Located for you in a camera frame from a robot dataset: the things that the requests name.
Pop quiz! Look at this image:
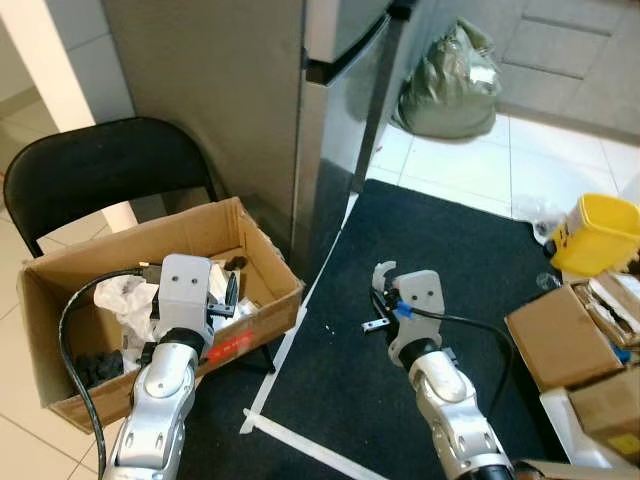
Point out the cardboard box yellow label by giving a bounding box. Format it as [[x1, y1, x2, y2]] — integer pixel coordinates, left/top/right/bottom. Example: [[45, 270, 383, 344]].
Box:
[[565, 365, 640, 463]]

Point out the grey kitchen cabinet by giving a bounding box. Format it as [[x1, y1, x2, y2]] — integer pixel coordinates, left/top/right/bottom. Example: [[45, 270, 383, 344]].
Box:
[[470, 0, 640, 136]]

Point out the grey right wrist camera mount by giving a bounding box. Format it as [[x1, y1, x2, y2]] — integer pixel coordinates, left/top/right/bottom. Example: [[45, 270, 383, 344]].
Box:
[[372, 260, 447, 366]]

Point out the stainless steel fridge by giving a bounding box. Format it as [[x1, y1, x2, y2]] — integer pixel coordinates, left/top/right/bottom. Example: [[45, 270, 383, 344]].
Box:
[[100, 0, 471, 281]]

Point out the small brown cardboard box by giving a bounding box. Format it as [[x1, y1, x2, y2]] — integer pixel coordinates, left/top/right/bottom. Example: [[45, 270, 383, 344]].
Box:
[[505, 272, 640, 393]]

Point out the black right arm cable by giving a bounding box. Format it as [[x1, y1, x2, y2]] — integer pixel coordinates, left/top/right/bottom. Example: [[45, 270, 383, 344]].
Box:
[[398, 305, 516, 411]]

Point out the black lumpy trash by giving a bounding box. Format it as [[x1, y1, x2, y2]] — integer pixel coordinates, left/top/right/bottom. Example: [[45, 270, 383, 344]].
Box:
[[72, 345, 136, 393]]

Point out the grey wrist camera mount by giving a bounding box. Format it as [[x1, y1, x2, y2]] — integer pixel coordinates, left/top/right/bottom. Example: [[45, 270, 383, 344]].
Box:
[[158, 253, 214, 333], [372, 260, 447, 366]]

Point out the dark floor carpet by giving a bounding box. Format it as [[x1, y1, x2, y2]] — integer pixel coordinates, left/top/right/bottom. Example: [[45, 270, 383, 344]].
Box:
[[180, 178, 640, 480]]

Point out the yellow plastic bin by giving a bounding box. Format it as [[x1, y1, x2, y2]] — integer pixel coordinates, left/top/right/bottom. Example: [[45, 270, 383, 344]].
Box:
[[545, 193, 640, 279]]

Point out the open cardboard box red label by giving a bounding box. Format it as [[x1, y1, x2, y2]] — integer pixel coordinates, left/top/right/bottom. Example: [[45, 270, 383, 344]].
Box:
[[18, 196, 306, 434]]

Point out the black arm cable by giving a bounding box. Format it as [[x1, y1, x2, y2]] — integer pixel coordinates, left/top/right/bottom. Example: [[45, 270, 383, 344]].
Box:
[[57, 264, 161, 471], [398, 305, 516, 411]]

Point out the black folding chair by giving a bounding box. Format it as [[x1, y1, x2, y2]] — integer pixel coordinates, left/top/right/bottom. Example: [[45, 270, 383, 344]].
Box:
[[3, 117, 221, 259]]

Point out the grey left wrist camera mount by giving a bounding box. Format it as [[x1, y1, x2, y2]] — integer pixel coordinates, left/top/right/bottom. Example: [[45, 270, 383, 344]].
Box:
[[158, 253, 214, 333]]

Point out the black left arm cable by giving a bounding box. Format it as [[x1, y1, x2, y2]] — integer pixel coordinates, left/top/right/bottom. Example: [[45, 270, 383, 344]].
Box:
[[57, 264, 161, 471]]

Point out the white crumpled paper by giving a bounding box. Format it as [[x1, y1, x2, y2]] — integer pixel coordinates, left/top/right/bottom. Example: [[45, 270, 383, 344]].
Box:
[[93, 275, 163, 346]]

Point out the white plastic stand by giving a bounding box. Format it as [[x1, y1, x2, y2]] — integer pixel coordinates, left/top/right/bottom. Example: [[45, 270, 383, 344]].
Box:
[[540, 385, 640, 473]]

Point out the white floor tape line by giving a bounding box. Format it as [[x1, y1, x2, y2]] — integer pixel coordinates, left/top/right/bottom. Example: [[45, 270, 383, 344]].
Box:
[[240, 405, 391, 480], [240, 192, 361, 433]]

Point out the grey-green rubbish bag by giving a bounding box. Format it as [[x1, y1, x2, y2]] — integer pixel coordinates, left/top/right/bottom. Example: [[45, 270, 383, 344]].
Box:
[[394, 17, 504, 141]]

